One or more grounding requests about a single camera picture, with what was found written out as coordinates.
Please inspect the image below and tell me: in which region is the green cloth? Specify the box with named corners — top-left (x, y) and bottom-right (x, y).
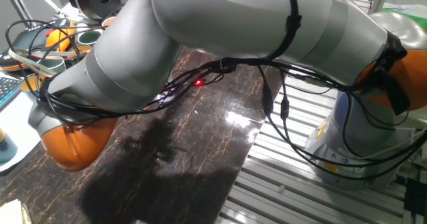
top-left (381, 7), bottom-right (427, 22)

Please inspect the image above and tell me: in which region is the black cable plain plug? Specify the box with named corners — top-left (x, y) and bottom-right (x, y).
top-left (276, 69), bottom-right (427, 171)

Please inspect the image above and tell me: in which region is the black computer keyboard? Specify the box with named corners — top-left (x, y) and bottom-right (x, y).
top-left (0, 76), bottom-right (23, 111)

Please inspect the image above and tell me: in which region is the light green ceramic cup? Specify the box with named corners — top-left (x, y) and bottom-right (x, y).
top-left (35, 55), bottom-right (67, 74)

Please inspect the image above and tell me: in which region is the grey-green ceramic mug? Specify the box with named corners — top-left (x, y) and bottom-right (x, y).
top-left (77, 30), bottom-right (104, 47)

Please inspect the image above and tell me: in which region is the blue cup yellow inside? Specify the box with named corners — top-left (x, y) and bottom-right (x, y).
top-left (20, 73), bottom-right (46, 101)

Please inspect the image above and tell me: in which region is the teal cup tan band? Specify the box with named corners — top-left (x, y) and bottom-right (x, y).
top-left (0, 126), bottom-right (19, 165)

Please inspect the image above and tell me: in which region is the black filament spool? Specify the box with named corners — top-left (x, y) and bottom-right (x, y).
top-left (65, 0), bottom-right (123, 21)

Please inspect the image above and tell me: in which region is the black orange teach pendant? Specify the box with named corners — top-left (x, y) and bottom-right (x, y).
top-left (0, 17), bottom-right (76, 73)

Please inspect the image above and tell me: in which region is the dark marble pattern mat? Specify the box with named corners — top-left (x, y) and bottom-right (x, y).
top-left (0, 45), bottom-right (284, 224)

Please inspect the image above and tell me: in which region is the white paper sheet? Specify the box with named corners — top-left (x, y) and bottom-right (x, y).
top-left (0, 90), bottom-right (43, 173)

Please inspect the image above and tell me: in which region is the flat rainbow ribbon cable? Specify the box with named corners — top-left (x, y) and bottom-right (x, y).
top-left (7, 47), bottom-right (59, 79)

